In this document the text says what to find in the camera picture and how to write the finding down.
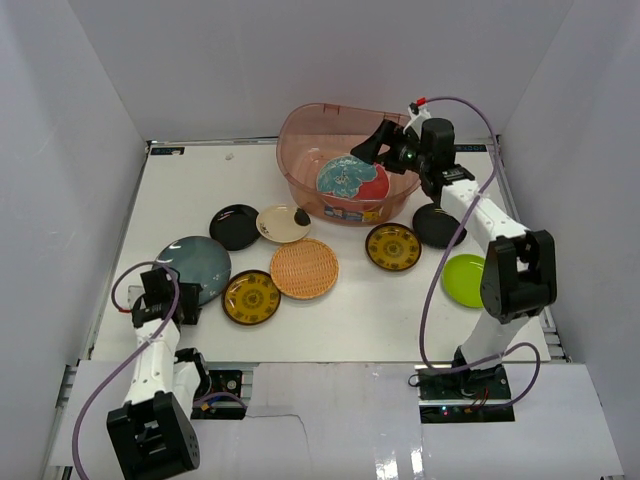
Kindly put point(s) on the black plate left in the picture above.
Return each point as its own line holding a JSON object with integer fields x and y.
{"x": 234, "y": 227}

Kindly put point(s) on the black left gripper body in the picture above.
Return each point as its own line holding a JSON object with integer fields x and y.
{"x": 189, "y": 304}

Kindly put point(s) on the pink translucent plastic bin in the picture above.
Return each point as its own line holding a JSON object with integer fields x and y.
{"x": 315, "y": 133}

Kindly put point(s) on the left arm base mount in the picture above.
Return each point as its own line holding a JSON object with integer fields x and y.
{"x": 222, "y": 400}

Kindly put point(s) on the blue-grey glazed plate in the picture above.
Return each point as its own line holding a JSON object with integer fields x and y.
{"x": 199, "y": 260}

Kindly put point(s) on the yellow patterned plate right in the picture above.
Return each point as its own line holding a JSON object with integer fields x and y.
{"x": 393, "y": 247}

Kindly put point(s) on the black plate right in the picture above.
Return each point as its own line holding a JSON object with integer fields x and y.
{"x": 433, "y": 226}

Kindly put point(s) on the yellow patterned plate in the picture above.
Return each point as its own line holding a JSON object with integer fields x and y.
{"x": 250, "y": 298}
{"x": 393, "y": 247}

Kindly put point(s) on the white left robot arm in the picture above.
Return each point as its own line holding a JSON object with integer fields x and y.
{"x": 151, "y": 433}

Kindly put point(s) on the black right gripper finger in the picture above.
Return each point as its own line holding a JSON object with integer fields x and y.
{"x": 389, "y": 161}
{"x": 369, "y": 150}

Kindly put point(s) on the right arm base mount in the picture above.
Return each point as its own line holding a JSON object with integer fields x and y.
{"x": 469, "y": 397}

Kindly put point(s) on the lime green plate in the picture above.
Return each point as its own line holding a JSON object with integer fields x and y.
{"x": 461, "y": 279}

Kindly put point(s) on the woven bamboo tray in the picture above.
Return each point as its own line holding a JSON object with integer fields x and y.
{"x": 305, "y": 269}

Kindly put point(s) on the yellow patterned plate left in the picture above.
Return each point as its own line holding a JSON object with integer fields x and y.
{"x": 250, "y": 298}

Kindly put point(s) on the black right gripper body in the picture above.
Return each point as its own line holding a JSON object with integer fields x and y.
{"x": 408, "y": 154}

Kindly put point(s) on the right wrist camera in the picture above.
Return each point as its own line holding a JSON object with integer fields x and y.
{"x": 418, "y": 113}

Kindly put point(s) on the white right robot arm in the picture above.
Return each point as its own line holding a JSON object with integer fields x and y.
{"x": 519, "y": 275}

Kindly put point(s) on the red and teal floral plate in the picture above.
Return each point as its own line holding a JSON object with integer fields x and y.
{"x": 347, "y": 177}

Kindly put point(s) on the cream plate with black spot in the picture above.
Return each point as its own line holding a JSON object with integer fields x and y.
{"x": 283, "y": 223}

